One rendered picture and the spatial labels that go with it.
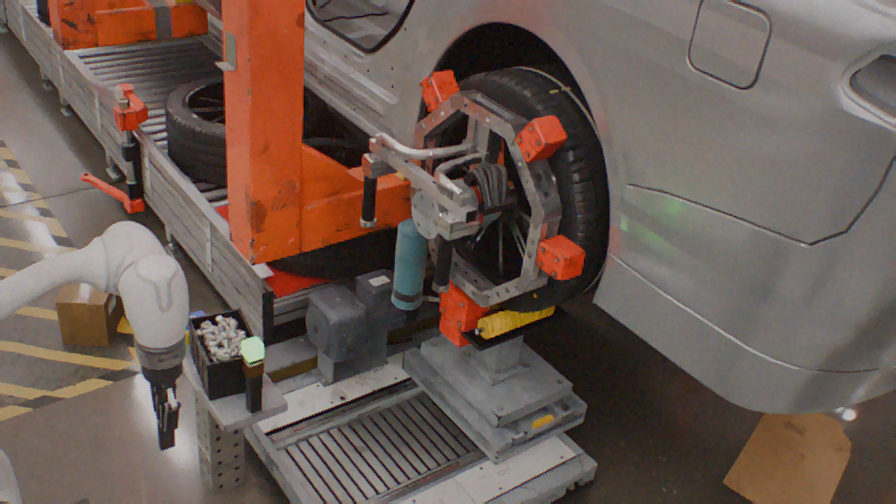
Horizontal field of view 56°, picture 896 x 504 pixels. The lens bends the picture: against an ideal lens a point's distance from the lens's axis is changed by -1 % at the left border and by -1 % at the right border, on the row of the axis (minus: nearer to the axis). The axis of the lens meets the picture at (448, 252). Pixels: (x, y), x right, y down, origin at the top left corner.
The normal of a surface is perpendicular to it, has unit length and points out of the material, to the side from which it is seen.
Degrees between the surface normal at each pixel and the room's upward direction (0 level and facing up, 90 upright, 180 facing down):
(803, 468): 1
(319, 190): 90
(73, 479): 0
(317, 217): 90
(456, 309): 90
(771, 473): 1
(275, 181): 90
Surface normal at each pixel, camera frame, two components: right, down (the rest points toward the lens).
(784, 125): -0.80, 0.24
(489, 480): 0.11, -0.84
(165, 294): 0.56, 0.32
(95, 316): 0.04, 0.54
